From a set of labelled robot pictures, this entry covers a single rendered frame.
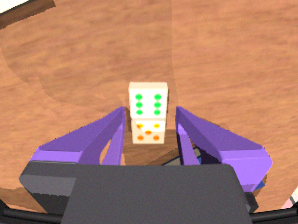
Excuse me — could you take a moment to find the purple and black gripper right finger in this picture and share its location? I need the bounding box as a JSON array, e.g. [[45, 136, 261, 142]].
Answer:
[[175, 106, 272, 193]]

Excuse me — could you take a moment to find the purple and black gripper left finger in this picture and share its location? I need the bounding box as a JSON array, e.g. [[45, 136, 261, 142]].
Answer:
[[30, 106, 126, 165]]

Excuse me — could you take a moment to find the cream rectangular block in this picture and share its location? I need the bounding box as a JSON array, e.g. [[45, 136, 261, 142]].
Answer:
[[129, 82, 168, 143]]

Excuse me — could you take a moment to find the blue notebook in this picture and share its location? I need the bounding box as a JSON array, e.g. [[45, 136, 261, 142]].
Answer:
[[162, 147, 265, 191]]

